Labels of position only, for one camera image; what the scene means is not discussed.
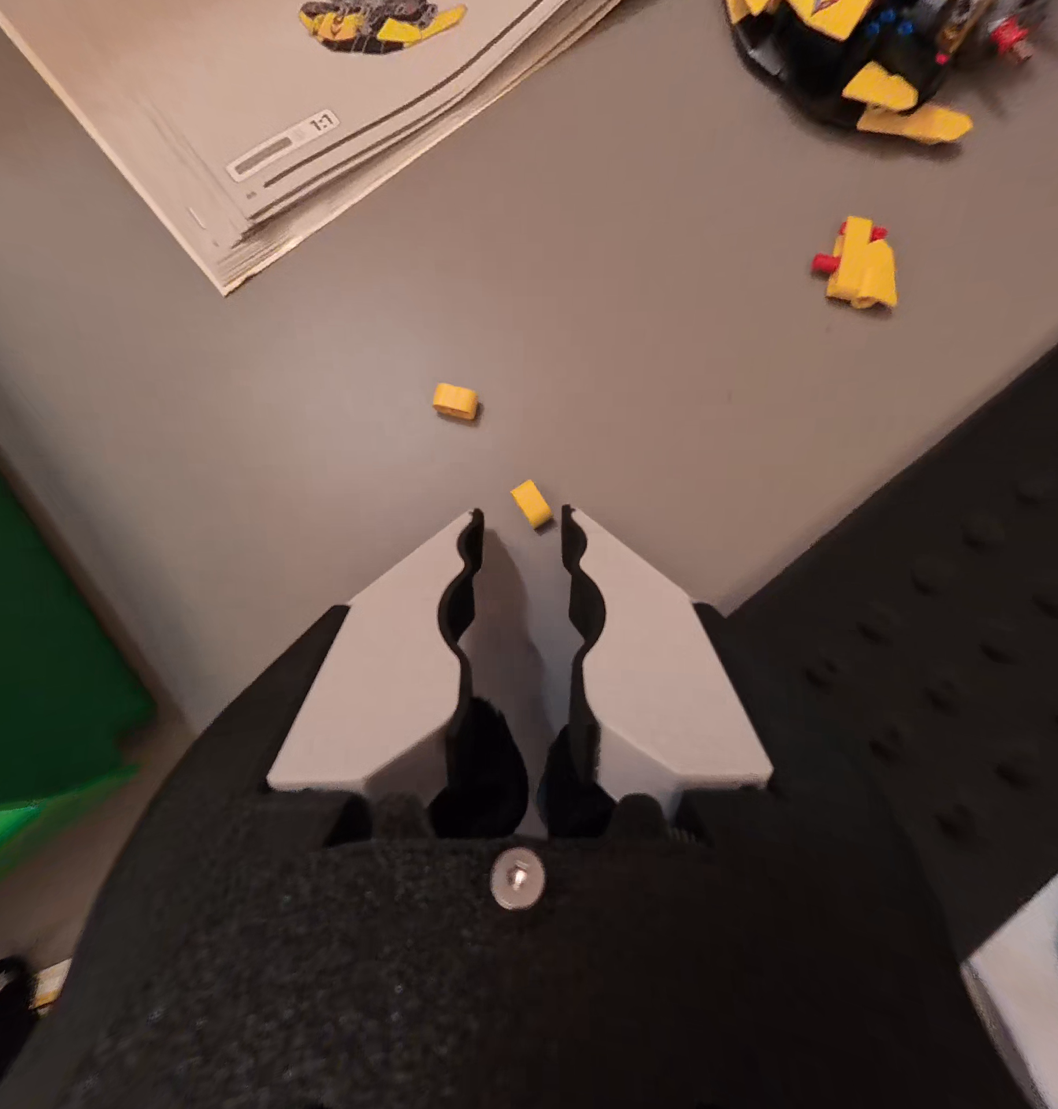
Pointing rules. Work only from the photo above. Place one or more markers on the green storage bin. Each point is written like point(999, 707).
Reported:
point(43, 650)

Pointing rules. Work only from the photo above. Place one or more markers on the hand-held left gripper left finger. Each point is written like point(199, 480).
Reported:
point(364, 693)

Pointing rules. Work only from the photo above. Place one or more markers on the black dotted floor mat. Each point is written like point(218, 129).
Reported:
point(927, 650)

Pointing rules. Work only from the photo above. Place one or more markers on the yellow lego pin connector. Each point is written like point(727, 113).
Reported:
point(531, 504)

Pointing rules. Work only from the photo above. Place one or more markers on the yellow lego beam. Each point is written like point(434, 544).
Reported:
point(862, 268)

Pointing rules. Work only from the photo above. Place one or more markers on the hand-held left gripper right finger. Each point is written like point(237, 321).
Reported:
point(676, 693)

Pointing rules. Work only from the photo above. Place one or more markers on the lego car chassis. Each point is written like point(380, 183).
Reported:
point(841, 61)

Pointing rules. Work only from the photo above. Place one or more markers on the lego instruction booklet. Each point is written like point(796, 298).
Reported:
point(234, 87)

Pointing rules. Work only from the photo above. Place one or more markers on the small yellow lego connector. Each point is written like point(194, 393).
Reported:
point(455, 400)

